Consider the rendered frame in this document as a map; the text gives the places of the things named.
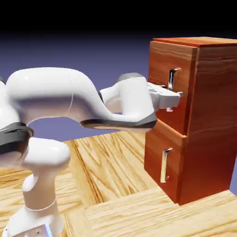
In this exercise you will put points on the small wooden cabinet door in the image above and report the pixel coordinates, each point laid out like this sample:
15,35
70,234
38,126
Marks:
157,159

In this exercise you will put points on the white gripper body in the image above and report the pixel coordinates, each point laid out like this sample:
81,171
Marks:
166,97

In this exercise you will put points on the reddish brown wooden cabinet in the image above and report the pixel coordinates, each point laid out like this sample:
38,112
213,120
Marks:
209,120

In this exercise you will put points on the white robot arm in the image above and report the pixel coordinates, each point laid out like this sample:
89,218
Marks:
55,92

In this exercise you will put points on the large wooden cabinet door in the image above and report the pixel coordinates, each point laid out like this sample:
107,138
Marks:
161,63

